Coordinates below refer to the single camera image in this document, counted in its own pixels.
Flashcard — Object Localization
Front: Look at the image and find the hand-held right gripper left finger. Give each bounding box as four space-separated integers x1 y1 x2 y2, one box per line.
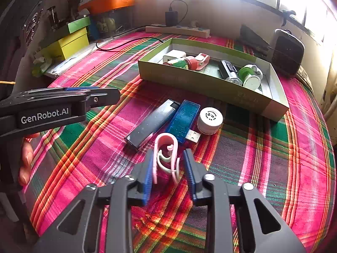
33 149 154 253

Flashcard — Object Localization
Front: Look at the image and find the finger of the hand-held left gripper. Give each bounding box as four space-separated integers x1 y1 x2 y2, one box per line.
16 88 121 108
21 86 100 93

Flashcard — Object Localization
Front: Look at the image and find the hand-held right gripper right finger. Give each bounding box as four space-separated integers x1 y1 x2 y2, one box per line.
183 148 299 253

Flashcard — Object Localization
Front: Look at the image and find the small pink clip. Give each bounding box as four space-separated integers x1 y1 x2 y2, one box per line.
153 133 181 185

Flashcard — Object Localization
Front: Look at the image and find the white charger adapter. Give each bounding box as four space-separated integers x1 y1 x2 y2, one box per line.
162 50 187 64

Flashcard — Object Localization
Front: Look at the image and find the green cardboard box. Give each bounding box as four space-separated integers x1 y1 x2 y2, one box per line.
138 38 289 122

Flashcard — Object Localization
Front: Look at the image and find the small black bottle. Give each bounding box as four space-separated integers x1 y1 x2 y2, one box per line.
218 60 243 85

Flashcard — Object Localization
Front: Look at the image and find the white round gadget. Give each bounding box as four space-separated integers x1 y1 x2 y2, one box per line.
250 65 264 79

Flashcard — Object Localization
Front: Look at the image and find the person's left hand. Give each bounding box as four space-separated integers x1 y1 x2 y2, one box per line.
18 133 40 186

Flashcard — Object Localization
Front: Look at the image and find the silver padded bag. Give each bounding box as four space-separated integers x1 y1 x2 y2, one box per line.
43 41 106 78

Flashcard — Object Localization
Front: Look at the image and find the yellow box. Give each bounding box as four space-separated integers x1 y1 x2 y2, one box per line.
39 28 90 62

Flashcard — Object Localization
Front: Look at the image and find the crumpled plastic bag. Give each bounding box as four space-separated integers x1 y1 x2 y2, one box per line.
32 55 52 77

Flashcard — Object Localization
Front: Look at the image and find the grey lighter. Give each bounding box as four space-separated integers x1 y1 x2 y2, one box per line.
124 99 181 152

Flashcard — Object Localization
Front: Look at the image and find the blue box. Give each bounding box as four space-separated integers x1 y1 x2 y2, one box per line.
88 21 99 41

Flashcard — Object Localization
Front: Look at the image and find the white round cap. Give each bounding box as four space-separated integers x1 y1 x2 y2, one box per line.
197 107 224 135

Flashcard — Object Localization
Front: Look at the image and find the blue translucent usb stick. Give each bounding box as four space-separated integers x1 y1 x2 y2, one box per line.
165 100 202 144

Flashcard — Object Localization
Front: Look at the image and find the green lidded box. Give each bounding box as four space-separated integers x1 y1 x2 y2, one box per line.
67 16 91 34

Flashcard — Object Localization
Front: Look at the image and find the clear storage container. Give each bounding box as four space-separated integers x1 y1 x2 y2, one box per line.
95 13 124 37

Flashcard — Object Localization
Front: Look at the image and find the plaid bed sheet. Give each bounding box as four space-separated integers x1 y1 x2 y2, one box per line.
22 32 333 253

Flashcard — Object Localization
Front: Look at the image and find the red capped bottle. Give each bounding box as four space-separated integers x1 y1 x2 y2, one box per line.
163 57 194 70

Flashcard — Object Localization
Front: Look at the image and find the orange plastic tray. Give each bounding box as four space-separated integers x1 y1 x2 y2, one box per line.
79 0 135 15

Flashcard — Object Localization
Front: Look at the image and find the white power strip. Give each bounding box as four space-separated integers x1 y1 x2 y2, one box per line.
146 25 210 39

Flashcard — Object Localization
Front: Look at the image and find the black charger adapter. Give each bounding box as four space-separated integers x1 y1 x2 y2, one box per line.
165 11 178 27

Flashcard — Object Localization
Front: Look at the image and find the green and white spool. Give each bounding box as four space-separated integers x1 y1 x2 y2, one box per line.
238 65 262 89

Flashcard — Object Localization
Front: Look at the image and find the dark folded fabric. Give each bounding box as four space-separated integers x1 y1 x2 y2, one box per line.
240 24 274 54

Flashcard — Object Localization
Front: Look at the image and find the black speaker box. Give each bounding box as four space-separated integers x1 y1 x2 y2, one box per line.
266 29 305 78

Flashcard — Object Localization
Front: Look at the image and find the patterned curtain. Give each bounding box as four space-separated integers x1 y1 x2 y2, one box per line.
320 58 337 127

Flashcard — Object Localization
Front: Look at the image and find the black loose cable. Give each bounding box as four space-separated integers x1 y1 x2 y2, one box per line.
95 33 164 51

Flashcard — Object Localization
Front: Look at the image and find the black charger cable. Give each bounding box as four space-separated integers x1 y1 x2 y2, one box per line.
170 0 189 27

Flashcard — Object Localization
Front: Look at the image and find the black window handle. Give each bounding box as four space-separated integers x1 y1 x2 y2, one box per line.
282 10 297 27

